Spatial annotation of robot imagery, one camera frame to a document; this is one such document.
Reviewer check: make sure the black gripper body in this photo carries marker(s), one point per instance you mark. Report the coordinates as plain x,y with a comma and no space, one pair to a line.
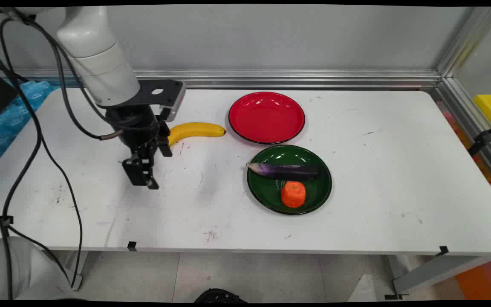
137,125

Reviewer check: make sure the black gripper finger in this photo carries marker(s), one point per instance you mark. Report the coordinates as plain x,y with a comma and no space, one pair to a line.
165,143
140,170

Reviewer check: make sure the purple eggplant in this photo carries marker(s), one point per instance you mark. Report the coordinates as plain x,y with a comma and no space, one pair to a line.
288,170

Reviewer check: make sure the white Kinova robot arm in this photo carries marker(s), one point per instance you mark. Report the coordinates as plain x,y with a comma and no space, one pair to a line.
96,64

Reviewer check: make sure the yellow banana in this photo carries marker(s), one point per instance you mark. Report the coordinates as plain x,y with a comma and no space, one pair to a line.
194,129

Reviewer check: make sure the red plate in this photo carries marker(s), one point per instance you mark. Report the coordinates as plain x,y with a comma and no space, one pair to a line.
267,117

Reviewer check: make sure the green plate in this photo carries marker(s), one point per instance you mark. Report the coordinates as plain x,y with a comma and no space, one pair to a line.
269,194

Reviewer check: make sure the blue plastic bag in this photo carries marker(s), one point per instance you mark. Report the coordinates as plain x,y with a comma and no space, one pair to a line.
13,115

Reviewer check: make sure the orange persimmon toy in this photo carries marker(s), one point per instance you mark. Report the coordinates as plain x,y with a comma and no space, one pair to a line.
293,195

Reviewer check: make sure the black round object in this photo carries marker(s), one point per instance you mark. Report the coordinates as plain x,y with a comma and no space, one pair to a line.
220,296

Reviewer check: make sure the grey table leg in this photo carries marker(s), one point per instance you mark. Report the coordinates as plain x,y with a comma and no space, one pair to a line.
437,273

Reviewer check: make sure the orange box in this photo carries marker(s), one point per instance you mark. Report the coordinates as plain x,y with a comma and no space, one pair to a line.
482,281

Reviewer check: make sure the black wrist camera mount plate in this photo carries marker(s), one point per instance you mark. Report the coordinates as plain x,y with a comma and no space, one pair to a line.
162,91

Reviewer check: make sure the horizontal aluminium frame rail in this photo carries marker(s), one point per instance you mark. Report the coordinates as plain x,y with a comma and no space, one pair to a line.
292,79

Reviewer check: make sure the aluminium side frame rail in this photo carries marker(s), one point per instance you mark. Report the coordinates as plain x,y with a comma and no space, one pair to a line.
471,123

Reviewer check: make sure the aluminium frame post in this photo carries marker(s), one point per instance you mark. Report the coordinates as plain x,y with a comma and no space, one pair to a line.
467,42

